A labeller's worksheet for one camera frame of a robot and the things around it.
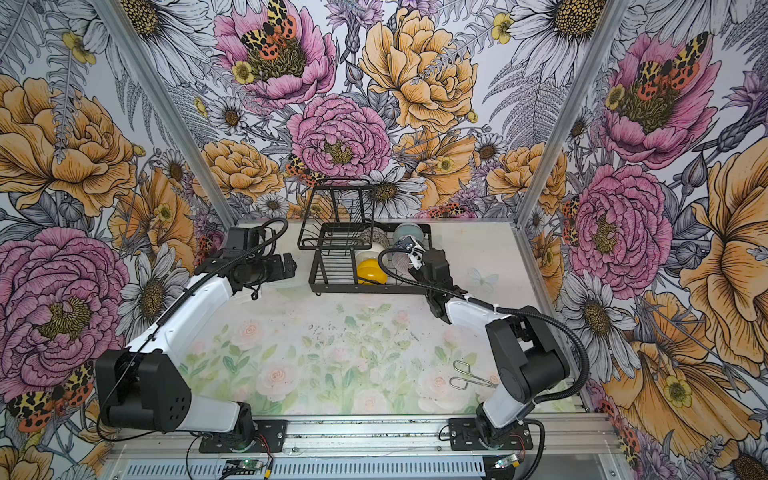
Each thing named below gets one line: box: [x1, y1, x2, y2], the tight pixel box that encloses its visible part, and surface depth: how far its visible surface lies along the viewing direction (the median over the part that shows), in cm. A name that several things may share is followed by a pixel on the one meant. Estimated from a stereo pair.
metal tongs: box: [449, 360, 499, 391], surface depth 85 cm
